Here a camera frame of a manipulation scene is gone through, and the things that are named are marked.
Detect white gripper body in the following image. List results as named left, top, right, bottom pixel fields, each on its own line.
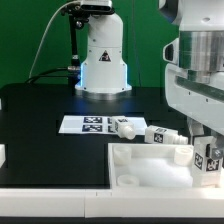
left=163, top=37, right=224, bottom=135

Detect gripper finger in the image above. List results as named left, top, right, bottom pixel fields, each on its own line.
left=210, top=131, right=224, bottom=160
left=187, top=117, right=204, bottom=138

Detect white square table top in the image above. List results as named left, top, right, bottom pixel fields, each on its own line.
left=107, top=142, right=224, bottom=194

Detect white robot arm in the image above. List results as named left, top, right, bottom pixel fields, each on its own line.
left=76, top=0, right=224, bottom=160

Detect white front fence bar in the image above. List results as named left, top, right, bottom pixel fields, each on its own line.
left=0, top=188, right=224, bottom=218

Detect white fence bar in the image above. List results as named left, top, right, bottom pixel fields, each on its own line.
left=0, top=188, right=224, bottom=218
left=0, top=145, right=6, bottom=168

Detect white paper marker sheet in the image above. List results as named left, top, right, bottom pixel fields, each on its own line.
left=58, top=115, right=147, bottom=135

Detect white left fence bar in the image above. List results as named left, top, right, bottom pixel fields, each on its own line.
left=0, top=145, right=6, bottom=168

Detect grey cable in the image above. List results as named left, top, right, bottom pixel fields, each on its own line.
left=28, top=1, right=81, bottom=80

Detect black cables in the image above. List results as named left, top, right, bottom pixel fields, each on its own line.
left=25, top=67, right=82, bottom=85

